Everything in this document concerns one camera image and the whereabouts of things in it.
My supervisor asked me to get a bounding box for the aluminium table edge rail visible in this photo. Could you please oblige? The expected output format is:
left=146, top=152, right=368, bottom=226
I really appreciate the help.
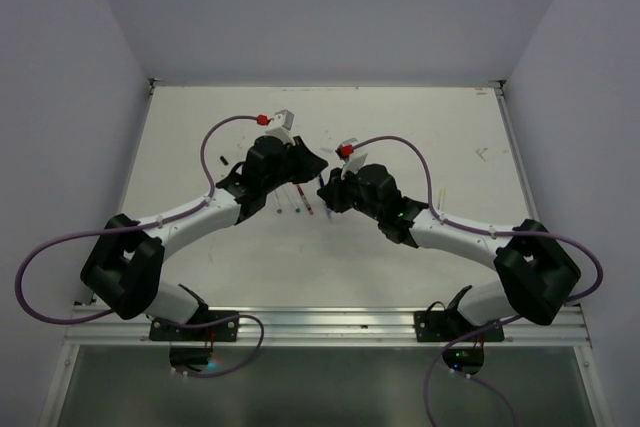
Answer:
left=489, top=79, right=566, bottom=306

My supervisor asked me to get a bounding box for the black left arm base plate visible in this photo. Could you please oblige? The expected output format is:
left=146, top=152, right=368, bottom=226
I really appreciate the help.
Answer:
left=149, top=309, right=239, bottom=374

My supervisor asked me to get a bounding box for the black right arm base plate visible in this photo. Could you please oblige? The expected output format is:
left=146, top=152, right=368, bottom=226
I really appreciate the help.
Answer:
left=413, top=301, right=505, bottom=376

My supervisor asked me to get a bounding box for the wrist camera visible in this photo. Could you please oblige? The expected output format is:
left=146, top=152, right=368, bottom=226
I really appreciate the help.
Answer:
left=336, top=138, right=367, bottom=178
left=265, top=109, right=294, bottom=144

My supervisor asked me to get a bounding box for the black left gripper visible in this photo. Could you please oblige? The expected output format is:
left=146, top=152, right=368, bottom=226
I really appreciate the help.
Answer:
left=263, top=136, right=327, bottom=194

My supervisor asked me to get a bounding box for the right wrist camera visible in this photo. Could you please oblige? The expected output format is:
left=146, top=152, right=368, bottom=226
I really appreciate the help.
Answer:
left=336, top=138, right=367, bottom=178

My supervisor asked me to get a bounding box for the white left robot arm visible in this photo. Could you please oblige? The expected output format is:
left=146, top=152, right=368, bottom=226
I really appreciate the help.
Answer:
left=80, top=135, right=328, bottom=340

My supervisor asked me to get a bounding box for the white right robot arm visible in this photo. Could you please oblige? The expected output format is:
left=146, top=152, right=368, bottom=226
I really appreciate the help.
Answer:
left=319, top=164, right=581, bottom=340

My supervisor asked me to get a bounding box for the grey capped white marker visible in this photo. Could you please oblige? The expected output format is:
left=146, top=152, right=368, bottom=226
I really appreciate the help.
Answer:
left=273, top=190, right=283, bottom=214

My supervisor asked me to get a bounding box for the green capped white marker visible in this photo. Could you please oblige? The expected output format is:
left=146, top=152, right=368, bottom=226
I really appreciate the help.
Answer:
left=285, top=187, right=301, bottom=213

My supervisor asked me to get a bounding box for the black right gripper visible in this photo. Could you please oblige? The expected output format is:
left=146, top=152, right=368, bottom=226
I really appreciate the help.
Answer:
left=317, top=162, right=383, bottom=221

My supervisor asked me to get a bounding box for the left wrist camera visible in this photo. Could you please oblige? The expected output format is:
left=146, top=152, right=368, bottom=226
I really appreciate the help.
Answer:
left=265, top=109, right=294, bottom=144

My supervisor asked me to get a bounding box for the aluminium front mounting rail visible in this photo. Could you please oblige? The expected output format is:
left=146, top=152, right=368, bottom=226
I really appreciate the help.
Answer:
left=63, top=307, right=591, bottom=347

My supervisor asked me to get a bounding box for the blue gel pen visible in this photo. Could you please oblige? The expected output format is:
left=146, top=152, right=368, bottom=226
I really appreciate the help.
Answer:
left=317, top=174, right=332, bottom=220

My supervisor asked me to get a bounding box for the yellow capped white marker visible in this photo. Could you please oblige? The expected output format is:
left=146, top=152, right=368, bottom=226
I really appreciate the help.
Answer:
left=437, top=188, right=446, bottom=210

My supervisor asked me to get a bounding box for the red gel pen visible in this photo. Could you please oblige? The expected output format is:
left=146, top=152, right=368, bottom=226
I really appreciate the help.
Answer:
left=296, top=184, right=314, bottom=216

